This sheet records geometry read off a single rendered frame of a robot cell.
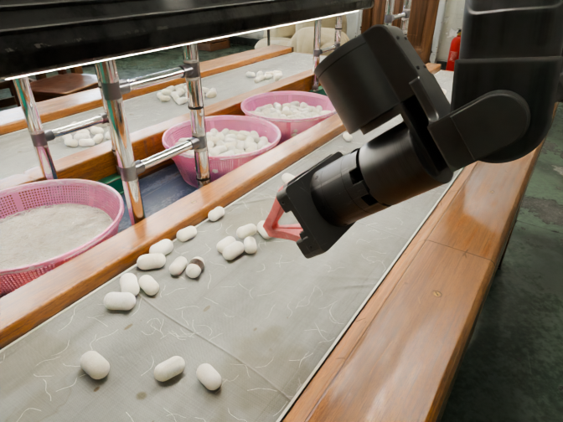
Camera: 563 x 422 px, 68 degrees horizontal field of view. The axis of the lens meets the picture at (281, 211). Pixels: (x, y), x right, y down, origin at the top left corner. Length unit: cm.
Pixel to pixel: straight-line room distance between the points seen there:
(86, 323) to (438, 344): 40
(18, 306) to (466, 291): 53
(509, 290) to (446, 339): 141
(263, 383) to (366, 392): 10
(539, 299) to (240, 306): 151
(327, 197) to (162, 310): 28
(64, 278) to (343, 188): 38
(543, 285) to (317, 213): 168
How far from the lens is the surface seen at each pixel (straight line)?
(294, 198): 35
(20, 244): 75
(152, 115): 124
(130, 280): 57
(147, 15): 40
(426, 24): 545
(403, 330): 49
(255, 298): 54
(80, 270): 61
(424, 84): 32
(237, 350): 49
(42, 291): 59
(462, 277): 58
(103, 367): 48
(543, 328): 178
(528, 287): 195
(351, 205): 35
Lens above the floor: 111
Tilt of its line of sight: 31 degrees down
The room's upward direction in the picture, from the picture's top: straight up
